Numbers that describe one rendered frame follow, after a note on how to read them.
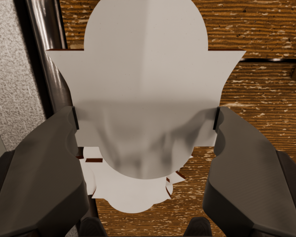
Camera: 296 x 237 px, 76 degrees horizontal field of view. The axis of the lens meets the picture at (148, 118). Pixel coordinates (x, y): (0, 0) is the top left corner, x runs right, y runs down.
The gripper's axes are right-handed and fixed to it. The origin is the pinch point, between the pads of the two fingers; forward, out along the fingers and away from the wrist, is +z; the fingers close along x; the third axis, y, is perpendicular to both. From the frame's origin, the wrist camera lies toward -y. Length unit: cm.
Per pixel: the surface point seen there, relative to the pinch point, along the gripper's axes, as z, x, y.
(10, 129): 13.9, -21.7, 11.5
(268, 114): 12.1, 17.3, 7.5
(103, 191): 6.5, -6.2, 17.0
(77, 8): 12.7, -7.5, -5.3
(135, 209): 6.3, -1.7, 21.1
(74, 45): 9.9, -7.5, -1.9
